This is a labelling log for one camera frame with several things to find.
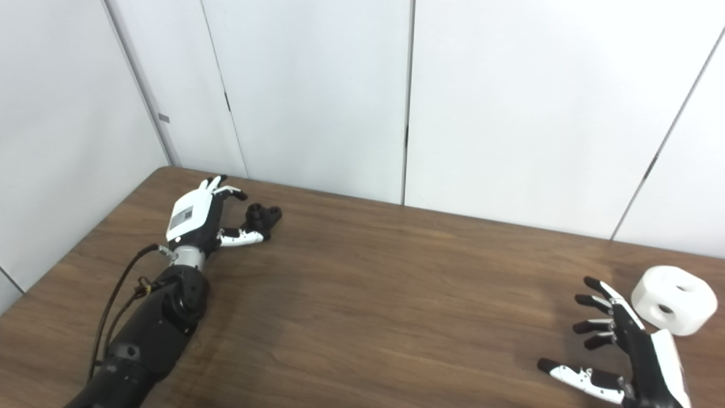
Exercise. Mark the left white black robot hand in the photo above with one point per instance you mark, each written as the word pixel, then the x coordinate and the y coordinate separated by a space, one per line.
pixel 190 215

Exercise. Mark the black plastic holder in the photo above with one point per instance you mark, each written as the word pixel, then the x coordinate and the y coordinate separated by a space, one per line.
pixel 266 218

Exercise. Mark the round white plastic piece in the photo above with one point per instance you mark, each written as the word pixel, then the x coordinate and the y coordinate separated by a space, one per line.
pixel 694 311

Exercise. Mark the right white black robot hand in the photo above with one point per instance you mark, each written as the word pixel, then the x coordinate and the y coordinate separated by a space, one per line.
pixel 651 362

